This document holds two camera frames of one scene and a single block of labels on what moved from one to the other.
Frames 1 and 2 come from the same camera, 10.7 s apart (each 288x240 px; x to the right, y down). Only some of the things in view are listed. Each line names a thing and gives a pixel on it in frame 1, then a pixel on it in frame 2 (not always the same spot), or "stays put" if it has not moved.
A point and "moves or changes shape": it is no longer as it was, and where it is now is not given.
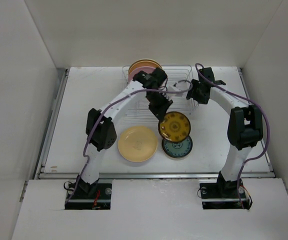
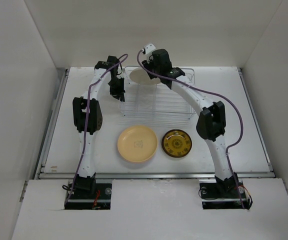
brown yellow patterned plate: [174, 126] → [176, 143]
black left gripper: [159, 111] → [119, 91]
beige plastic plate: [144, 62] moves or changes shape
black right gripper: [194, 84] → [147, 64]
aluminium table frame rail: [41, 175] stays put
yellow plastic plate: [137, 143] stays put
